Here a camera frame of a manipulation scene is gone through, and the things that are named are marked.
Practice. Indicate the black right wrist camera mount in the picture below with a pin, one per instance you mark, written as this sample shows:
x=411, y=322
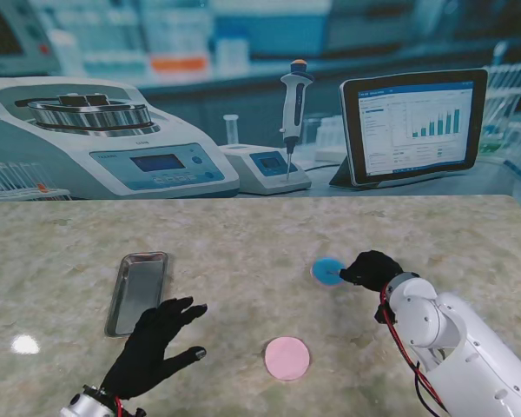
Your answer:
x=381, y=313

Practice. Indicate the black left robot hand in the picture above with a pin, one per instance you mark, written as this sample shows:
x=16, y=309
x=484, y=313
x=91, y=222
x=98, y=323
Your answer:
x=152, y=347

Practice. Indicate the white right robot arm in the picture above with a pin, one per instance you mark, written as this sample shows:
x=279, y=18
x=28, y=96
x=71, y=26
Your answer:
x=451, y=347

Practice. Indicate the blue round filter paper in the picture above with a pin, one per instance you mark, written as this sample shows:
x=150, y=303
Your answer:
x=325, y=270

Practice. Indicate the pink culture dish lid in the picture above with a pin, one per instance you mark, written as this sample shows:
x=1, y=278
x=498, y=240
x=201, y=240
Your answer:
x=286, y=358

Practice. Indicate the stainless steel tray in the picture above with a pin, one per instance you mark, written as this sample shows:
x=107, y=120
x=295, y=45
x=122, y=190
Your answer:
x=134, y=295

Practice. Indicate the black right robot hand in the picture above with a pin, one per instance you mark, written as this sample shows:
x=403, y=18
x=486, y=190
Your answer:
x=373, y=269

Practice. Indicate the printed laboratory backdrop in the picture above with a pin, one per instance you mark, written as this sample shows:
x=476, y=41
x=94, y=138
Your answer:
x=260, y=43

